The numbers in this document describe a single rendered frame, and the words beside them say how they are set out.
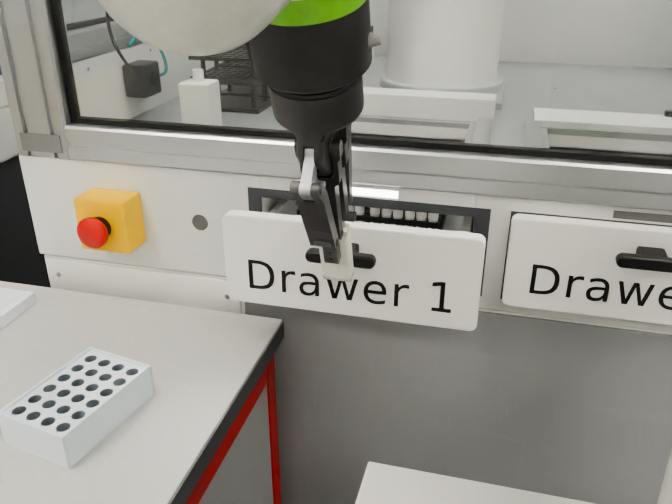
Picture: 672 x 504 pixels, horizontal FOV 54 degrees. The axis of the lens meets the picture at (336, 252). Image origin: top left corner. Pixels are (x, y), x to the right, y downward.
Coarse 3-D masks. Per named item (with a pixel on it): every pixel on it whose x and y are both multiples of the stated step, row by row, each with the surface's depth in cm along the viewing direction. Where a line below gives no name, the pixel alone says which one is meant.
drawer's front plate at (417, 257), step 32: (224, 224) 74; (256, 224) 73; (288, 224) 72; (352, 224) 71; (384, 224) 71; (256, 256) 75; (288, 256) 74; (384, 256) 71; (416, 256) 70; (448, 256) 69; (480, 256) 68; (288, 288) 75; (320, 288) 74; (416, 288) 71; (448, 288) 70; (480, 288) 69; (416, 320) 73; (448, 320) 72
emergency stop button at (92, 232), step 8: (80, 224) 81; (88, 224) 80; (96, 224) 80; (80, 232) 81; (88, 232) 81; (96, 232) 80; (104, 232) 81; (80, 240) 82; (88, 240) 81; (96, 240) 81; (104, 240) 81; (96, 248) 82
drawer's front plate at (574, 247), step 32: (512, 224) 73; (544, 224) 72; (576, 224) 71; (608, 224) 71; (640, 224) 71; (512, 256) 74; (544, 256) 73; (576, 256) 72; (608, 256) 71; (512, 288) 76; (544, 288) 75; (576, 288) 74; (640, 288) 72; (640, 320) 74
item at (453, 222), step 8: (280, 200) 87; (288, 200) 87; (272, 208) 84; (280, 208) 84; (288, 208) 87; (296, 208) 91; (448, 216) 97; (456, 216) 97; (464, 216) 82; (448, 224) 94; (456, 224) 94; (464, 224) 79; (472, 224) 82; (472, 232) 82
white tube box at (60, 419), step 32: (96, 352) 72; (64, 384) 67; (96, 384) 67; (128, 384) 67; (0, 416) 63; (32, 416) 64; (64, 416) 63; (96, 416) 63; (128, 416) 68; (32, 448) 62; (64, 448) 60
